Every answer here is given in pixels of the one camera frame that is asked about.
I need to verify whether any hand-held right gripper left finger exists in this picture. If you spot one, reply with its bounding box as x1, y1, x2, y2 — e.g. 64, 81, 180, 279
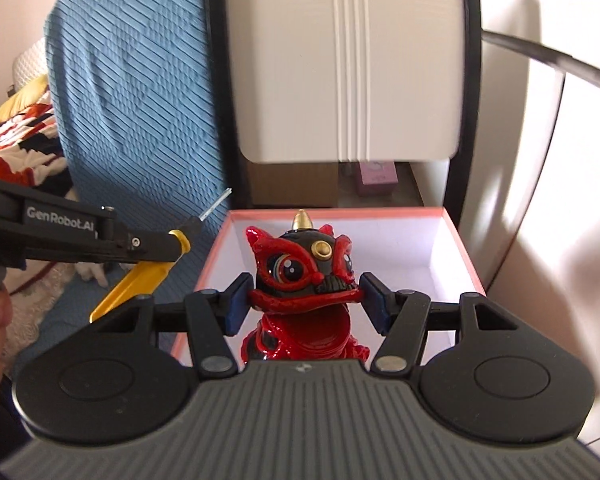
82, 272, 254, 377

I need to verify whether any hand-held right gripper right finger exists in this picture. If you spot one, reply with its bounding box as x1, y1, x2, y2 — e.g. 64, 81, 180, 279
359, 272, 521, 375

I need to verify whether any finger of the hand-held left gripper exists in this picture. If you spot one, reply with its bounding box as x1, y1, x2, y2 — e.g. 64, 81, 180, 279
96, 212, 192, 266

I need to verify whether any yellow handled screwdriver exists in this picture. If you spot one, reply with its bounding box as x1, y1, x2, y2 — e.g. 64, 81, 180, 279
89, 188, 233, 324

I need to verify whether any red lion figurine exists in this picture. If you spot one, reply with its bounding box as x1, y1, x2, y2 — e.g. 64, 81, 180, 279
240, 208, 364, 364

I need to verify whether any pink box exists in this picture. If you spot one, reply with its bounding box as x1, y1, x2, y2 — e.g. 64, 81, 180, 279
170, 207, 489, 367

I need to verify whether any patterned lace-trimmed pillow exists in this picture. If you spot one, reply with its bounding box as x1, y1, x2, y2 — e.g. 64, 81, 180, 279
0, 72, 112, 306

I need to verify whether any small purple box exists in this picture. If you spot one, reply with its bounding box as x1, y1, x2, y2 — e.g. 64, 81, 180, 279
358, 160, 399, 197

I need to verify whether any brown cardboard box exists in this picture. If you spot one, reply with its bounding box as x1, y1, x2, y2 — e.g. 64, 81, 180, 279
244, 160, 342, 209

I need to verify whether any blue textured bedspread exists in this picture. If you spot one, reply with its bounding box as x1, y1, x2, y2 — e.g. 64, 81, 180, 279
10, 0, 231, 361

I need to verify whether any white quilted pillow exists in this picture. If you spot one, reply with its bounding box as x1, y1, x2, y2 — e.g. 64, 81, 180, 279
12, 37, 49, 96

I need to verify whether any white cabinet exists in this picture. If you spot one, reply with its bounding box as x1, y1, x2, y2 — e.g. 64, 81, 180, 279
222, 0, 470, 167

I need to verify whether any black frame bar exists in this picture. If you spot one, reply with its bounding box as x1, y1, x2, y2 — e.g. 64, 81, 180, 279
202, 0, 237, 207
445, 0, 484, 233

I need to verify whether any black curved rail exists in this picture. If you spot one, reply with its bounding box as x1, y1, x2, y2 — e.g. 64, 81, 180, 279
480, 29, 600, 90

